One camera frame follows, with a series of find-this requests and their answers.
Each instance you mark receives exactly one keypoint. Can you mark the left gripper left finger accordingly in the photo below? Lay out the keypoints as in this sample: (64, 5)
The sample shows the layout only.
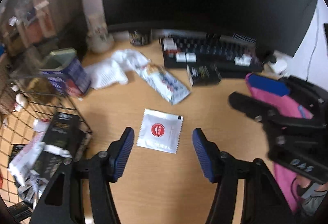
(62, 200)

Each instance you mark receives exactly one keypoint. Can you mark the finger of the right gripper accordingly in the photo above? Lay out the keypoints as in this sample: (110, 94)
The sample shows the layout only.
(255, 81)
(264, 112)

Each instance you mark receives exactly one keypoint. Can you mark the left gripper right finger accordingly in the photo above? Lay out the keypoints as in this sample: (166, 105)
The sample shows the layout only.
(264, 201)

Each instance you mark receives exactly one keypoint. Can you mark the black Face tissue pack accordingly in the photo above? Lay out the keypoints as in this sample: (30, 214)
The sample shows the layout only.
(46, 165)
(62, 135)
(203, 75)

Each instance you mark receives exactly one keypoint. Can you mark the white red stick packet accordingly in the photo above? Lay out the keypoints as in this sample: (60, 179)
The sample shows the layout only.
(22, 164)

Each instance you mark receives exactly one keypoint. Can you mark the white blue snack packet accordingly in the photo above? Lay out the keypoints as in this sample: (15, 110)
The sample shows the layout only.
(170, 88)

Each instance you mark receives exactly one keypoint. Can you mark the white square sachet red logo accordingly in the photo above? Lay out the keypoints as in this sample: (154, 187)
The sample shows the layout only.
(160, 131)

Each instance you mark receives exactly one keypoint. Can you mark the person right hand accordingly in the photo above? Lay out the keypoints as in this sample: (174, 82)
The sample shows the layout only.
(311, 193)

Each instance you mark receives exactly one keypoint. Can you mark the white power strip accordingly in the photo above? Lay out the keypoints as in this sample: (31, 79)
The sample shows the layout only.
(279, 65)

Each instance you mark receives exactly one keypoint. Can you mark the black mechanical keyboard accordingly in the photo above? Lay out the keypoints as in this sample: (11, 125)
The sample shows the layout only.
(232, 59)

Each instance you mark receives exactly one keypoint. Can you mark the small black jar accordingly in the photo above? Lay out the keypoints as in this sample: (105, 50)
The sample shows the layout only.
(139, 37)

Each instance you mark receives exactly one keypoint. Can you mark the blue tin can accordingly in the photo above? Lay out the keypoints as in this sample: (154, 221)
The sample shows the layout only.
(65, 72)

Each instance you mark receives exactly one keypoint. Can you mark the white crumpled cloth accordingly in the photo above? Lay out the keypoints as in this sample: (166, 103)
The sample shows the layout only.
(113, 69)

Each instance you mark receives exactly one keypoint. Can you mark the clear glass jar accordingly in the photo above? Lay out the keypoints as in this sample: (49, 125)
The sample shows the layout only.
(25, 73)

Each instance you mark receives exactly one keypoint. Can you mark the dark acrylic storage cabinet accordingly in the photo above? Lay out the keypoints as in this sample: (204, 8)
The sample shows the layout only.
(45, 24)

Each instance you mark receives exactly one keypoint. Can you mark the black wire basket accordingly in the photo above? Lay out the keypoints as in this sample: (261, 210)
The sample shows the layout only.
(27, 106)

